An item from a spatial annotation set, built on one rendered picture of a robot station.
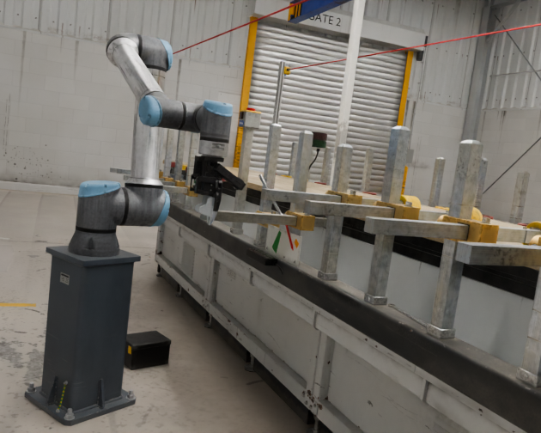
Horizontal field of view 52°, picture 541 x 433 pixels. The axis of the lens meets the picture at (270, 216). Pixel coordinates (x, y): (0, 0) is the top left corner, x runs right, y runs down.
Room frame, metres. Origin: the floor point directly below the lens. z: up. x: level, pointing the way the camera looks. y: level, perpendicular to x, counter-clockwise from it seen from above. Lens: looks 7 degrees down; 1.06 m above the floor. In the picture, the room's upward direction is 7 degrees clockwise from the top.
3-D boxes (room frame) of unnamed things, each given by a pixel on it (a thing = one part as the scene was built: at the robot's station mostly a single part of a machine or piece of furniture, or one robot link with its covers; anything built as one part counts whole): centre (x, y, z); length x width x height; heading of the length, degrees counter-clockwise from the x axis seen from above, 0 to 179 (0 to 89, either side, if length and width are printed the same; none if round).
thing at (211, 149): (1.71, 0.20, 1.05); 0.10 x 0.09 x 0.05; 26
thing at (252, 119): (2.36, 0.14, 1.18); 0.07 x 0.07 x 0.08; 26
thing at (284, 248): (1.91, -0.05, 0.75); 0.26 x 0.01 x 0.10; 26
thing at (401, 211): (1.43, -0.31, 0.95); 0.14 x 0.06 x 0.05; 26
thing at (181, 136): (3.25, 0.57, 0.91); 0.04 x 0.04 x 0.48; 26
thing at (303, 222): (1.88, -0.10, 0.85); 0.14 x 0.06 x 0.05; 26
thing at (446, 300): (1.22, -0.41, 0.90); 0.04 x 0.04 x 0.48; 26
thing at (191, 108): (1.80, 0.27, 1.14); 0.12 x 0.12 x 0.09; 33
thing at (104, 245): (2.10, 0.66, 0.65); 0.19 x 0.19 x 0.10
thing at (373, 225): (1.18, -0.42, 0.95); 0.50 x 0.04 x 0.04; 116
